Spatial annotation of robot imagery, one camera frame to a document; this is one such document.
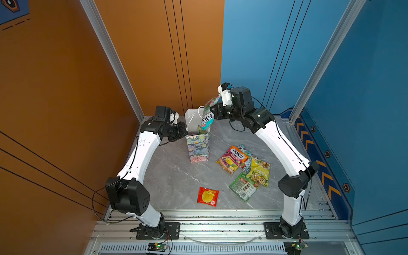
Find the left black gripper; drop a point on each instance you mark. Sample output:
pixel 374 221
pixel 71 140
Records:
pixel 183 132

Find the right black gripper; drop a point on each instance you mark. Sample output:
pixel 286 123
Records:
pixel 219 112

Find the green white snack packet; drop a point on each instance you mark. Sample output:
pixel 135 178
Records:
pixel 201 130

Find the floral paper bag white handles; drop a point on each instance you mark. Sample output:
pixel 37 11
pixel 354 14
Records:
pixel 197 139

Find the teal Fox's candy bag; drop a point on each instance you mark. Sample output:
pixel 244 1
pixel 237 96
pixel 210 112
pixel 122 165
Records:
pixel 208 116

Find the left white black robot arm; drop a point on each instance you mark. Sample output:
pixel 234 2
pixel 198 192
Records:
pixel 126 192

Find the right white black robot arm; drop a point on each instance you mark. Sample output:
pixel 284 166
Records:
pixel 299 170

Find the orange Fox's candy bag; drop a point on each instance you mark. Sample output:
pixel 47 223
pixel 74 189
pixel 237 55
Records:
pixel 232 160

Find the yellow snack bag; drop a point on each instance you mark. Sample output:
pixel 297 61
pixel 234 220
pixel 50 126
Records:
pixel 259 171

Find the light teal snack packet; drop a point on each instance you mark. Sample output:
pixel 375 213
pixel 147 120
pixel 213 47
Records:
pixel 246 166

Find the red yellow snack packet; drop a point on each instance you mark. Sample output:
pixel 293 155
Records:
pixel 207 196

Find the green snack pouch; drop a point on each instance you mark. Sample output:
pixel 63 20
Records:
pixel 244 187

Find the left green circuit board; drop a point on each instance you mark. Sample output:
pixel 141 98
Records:
pixel 158 249

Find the green circuit board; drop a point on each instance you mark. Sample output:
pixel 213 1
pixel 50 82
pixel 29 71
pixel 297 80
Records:
pixel 295 248
pixel 158 249

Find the right green circuit board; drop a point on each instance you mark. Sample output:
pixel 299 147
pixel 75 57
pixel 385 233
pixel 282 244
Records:
pixel 295 248

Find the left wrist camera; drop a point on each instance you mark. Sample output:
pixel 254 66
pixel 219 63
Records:
pixel 166 115

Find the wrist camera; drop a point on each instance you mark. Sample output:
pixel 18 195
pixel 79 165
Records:
pixel 166 115
pixel 225 93

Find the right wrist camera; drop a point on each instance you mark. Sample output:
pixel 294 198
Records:
pixel 225 93

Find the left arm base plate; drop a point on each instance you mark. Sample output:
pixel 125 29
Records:
pixel 163 231

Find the aluminium frame rail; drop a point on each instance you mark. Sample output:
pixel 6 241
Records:
pixel 228 231

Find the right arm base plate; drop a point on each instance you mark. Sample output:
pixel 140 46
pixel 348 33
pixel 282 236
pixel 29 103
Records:
pixel 281 231

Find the left aluminium corner post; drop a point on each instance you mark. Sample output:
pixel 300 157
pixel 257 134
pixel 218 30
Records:
pixel 106 42

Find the aluminium corner post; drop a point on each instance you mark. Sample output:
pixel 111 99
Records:
pixel 347 20
pixel 106 42

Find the right aluminium corner post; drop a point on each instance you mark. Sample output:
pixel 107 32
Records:
pixel 347 20

